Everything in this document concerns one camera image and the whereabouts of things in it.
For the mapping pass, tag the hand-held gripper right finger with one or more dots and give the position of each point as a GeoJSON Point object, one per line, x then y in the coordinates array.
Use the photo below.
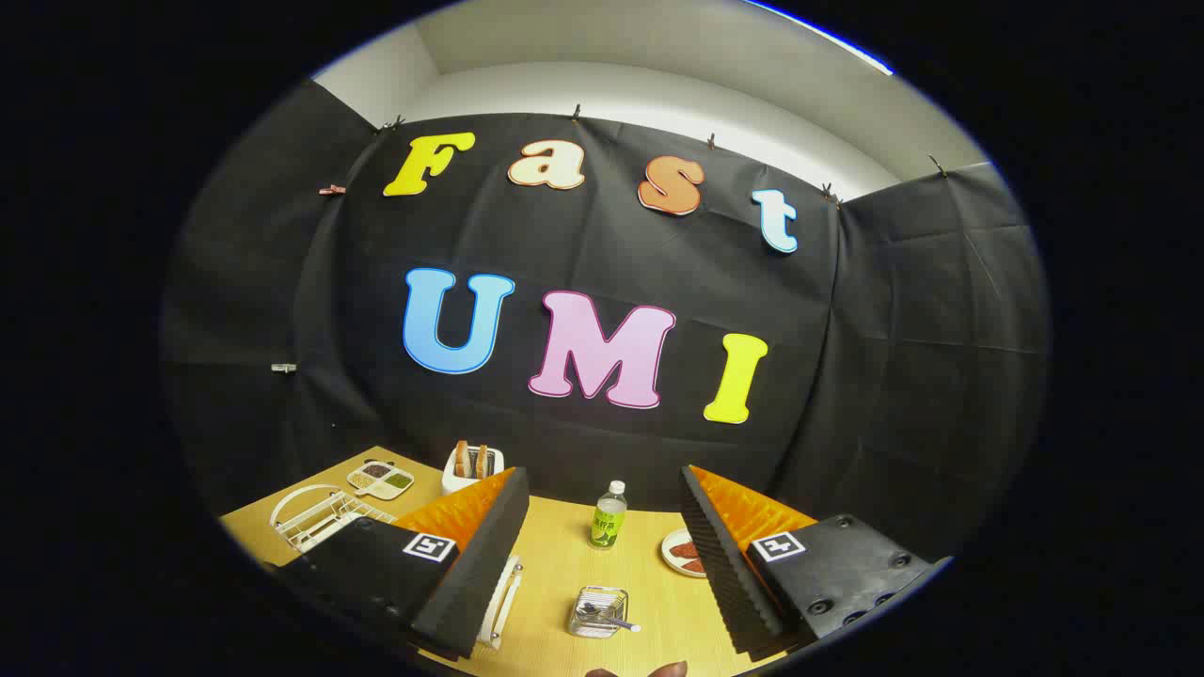
{"type": "Point", "coordinates": [724, 574]}

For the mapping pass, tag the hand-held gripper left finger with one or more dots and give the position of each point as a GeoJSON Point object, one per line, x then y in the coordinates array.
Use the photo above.
{"type": "Point", "coordinates": [480, 574]}

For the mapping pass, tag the white oval plate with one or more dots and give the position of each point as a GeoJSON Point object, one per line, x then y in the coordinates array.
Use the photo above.
{"type": "Point", "coordinates": [670, 555]}

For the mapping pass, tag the white toaster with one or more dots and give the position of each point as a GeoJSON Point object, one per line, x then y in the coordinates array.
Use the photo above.
{"type": "Point", "coordinates": [461, 484]}

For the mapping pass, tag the toasted bread slice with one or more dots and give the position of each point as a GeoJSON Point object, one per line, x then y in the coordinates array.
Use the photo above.
{"type": "Point", "coordinates": [482, 461]}
{"type": "Point", "coordinates": [461, 459]}

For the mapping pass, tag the green label drink bottle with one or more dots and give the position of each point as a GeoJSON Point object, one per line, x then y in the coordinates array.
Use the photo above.
{"type": "Point", "coordinates": [608, 527]}

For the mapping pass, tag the divided white snack tray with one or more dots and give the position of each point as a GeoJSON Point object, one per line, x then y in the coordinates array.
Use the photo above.
{"type": "Point", "coordinates": [379, 480]}

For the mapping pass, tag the black backdrop cloth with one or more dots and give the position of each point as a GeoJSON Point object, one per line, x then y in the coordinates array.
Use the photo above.
{"type": "Point", "coordinates": [583, 240]}

